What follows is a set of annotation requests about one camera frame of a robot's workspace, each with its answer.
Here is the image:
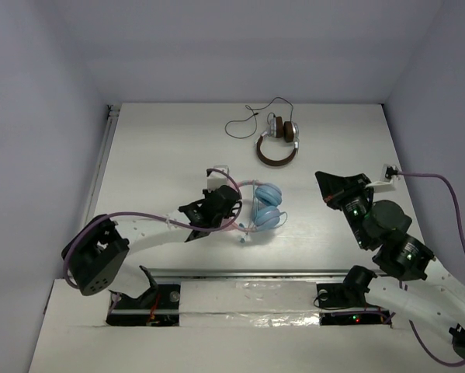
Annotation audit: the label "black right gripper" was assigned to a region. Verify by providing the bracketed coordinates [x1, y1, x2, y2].
[316, 169, 375, 249]

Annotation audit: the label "light blue wired earphones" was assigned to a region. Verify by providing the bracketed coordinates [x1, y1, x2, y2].
[235, 180, 290, 245]

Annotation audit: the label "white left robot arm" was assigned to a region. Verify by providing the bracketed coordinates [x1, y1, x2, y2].
[61, 185, 242, 306]

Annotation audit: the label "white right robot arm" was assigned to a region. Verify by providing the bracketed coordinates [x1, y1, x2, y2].
[314, 171, 465, 368]

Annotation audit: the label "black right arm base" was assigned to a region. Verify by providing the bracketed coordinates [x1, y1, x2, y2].
[314, 266, 395, 326]

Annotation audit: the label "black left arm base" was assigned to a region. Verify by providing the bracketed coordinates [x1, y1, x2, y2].
[106, 266, 181, 327]

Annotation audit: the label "brown silver headphones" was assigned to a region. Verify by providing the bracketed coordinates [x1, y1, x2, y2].
[255, 113, 300, 168]

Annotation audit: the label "clear tape strip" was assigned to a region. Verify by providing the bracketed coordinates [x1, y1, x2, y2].
[179, 280, 320, 328]

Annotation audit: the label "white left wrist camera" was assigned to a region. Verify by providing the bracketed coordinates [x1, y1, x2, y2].
[206, 165, 230, 190]

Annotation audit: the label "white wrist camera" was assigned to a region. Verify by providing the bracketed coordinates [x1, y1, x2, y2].
[365, 164, 399, 193]
[206, 165, 230, 190]

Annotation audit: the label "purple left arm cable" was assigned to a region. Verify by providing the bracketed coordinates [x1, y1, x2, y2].
[63, 167, 245, 312]

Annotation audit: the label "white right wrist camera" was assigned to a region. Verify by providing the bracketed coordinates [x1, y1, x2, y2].
[365, 164, 399, 193]

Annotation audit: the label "aluminium rail front edge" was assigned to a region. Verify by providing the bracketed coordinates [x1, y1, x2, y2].
[151, 269, 349, 279]

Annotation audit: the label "aluminium rail edge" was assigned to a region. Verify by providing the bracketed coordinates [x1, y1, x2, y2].
[72, 103, 122, 242]
[151, 269, 349, 279]

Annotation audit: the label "aluminium rail left edge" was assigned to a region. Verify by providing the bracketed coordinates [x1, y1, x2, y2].
[72, 103, 122, 242]

